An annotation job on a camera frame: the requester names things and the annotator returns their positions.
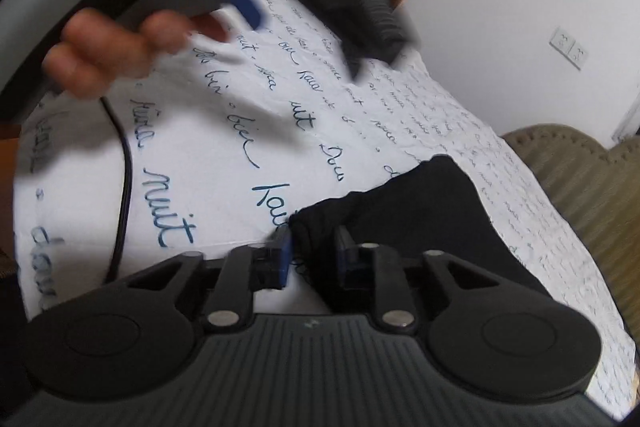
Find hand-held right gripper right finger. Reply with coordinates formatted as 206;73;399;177
332;226;502;334

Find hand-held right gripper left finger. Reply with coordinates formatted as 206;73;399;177
120;224;296;334

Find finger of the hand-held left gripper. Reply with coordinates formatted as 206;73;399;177
220;0;269;36

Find black pants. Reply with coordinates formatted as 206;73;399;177
287;154;548;315

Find person's left hand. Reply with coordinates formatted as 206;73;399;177
42;7;232;101

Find white script-printed bed sheet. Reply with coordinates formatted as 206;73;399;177
12;0;636;423

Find beige upholstered headboard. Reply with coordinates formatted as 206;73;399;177
500;122;640;328

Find black cable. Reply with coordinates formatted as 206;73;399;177
99;97;134;289

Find white wall socket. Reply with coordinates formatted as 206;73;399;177
549;26;575;54
567;40;590;70

